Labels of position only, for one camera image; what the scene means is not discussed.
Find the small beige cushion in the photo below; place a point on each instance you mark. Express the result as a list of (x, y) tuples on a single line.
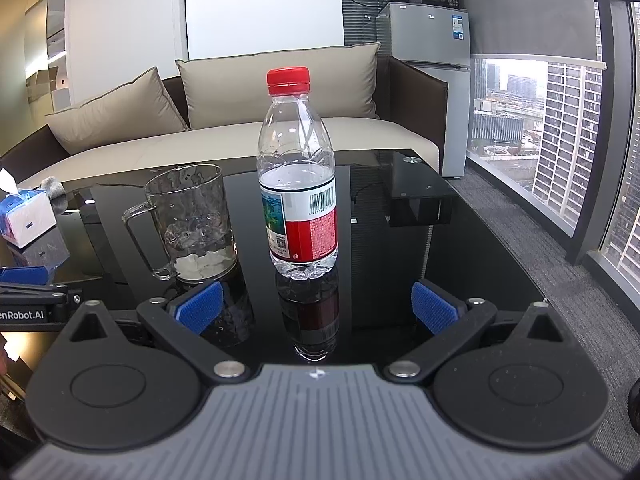
[(120, 115)]

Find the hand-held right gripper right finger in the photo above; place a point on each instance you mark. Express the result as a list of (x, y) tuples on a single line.
[(433, 307)]

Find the silver mini fridge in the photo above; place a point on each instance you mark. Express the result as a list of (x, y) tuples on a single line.
[(425, 35)]

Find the round metal table disc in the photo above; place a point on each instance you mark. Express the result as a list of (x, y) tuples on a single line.
[(412, 159)]

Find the brown beige sofa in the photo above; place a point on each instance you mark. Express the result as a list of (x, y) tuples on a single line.
[(150, 152)]

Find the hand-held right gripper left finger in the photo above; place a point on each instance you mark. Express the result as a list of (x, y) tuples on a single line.
[(196, 309)]

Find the grey venetian blinds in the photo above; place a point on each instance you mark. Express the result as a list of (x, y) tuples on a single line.
[(362, 20)]

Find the red bottle cap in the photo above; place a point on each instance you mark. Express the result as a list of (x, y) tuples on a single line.
[(288, 80)]

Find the grey roller blind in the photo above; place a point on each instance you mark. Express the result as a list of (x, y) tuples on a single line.
[(520, 5)]

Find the blue white tissue box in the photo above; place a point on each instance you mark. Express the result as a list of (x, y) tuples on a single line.
[(27, 217)]

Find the clear plastic water bottle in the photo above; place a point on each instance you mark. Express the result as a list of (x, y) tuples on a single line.
[(297, 210)]

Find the grey fluffy object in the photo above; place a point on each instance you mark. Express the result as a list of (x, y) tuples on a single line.
[(51, 187)]

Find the clear glass mug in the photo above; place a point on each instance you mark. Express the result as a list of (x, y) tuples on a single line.
[(192, 220)]

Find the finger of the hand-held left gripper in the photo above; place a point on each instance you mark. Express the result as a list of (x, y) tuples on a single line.
[(22, 276)]

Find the large beige cushion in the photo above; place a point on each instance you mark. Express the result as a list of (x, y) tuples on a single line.
[(250, 90)]

